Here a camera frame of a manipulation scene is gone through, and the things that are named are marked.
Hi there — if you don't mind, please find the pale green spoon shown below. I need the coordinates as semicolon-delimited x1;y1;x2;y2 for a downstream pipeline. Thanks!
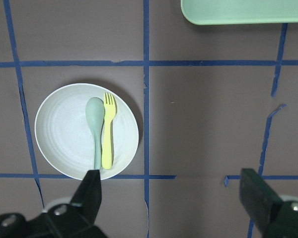
85;97;105;170

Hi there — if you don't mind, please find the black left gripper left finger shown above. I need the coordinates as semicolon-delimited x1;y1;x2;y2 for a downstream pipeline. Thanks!
70;170;101;224

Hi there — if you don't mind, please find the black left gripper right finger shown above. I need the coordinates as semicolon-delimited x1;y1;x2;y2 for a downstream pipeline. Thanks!
239;168;283;235

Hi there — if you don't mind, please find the white round plate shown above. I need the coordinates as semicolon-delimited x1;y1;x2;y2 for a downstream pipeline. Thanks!
34;83;139;180

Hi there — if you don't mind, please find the mint green tray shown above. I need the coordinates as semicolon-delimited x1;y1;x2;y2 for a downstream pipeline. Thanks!
180;0;298;25

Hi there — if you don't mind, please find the yellow plastic fork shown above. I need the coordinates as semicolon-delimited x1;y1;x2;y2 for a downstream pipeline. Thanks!
102;92;117;170

